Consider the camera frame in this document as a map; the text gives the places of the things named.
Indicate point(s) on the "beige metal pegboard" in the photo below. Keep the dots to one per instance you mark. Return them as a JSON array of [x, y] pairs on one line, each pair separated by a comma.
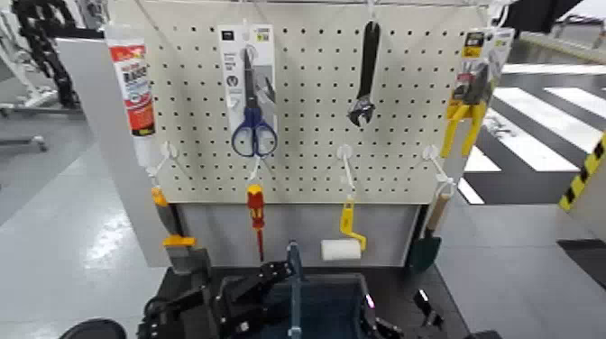
[[312, 118]]

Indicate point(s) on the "yellow pliers in package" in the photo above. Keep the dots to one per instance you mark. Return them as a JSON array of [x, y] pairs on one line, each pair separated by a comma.
[[471, 94]]

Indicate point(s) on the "red yellow screwdriver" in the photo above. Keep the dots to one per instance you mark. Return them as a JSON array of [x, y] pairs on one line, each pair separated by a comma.
[[256, 208]]

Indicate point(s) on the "black adjustable wrench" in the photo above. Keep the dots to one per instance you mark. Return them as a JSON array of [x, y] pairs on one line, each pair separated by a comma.
[[367, 71]]

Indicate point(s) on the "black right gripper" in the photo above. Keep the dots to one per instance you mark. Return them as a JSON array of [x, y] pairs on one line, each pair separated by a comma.
[[386, 330]]

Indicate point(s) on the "orange grey scraper brush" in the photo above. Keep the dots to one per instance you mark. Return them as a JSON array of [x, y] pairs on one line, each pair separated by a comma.
[[173, 227]]

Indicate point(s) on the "blue scissors in package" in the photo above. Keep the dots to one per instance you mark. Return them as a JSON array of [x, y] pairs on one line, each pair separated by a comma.
[[253, 123]]

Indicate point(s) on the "white red sealant tube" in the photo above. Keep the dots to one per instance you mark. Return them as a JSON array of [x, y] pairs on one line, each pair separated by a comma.
[[135, 90]]

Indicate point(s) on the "grey partition panel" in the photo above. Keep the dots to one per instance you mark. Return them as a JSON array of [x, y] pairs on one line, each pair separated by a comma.
[[99, 142]]

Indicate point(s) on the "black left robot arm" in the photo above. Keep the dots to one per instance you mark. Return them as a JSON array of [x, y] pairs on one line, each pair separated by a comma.
[[175, 312]]

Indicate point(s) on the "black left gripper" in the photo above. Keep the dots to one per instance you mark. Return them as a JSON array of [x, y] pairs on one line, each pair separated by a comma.
[[236, 307]]

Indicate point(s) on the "white metal frame stand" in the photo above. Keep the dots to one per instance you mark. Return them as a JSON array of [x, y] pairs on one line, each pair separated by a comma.
[[21, 90]]

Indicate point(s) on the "white pegboard hook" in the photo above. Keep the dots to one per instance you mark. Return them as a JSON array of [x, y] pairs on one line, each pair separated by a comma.
[[438, 168], [166, 154], [346, 165], [255, 168]]

